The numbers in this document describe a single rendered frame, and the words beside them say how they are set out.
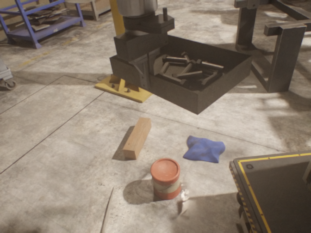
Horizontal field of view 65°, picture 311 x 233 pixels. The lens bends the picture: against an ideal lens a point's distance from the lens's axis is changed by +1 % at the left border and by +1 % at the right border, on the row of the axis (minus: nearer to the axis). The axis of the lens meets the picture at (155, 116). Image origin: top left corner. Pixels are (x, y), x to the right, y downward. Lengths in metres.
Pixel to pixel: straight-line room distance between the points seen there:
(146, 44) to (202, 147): 1.43
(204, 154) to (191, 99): 1.32
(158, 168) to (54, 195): 0.77
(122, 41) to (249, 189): 1.02
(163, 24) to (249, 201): 1.00
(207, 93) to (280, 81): 2.07
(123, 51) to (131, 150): 1.34
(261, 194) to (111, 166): 1.08
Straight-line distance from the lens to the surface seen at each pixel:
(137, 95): 2.56
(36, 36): 4.62
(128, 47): 0.56
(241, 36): 3.47
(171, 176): 1.53
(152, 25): 0.53
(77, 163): 2.03
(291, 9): 2.95
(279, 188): 1.40
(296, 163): 1.54
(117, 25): 2.56
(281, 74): 2.58
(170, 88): 0.60
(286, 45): 2.45
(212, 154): 1.88
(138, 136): 1.95
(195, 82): 0.68
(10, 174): 2.23
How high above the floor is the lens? 1.40
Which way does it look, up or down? 38 degrees down
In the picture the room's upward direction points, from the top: 7 degrees counter-clockwise
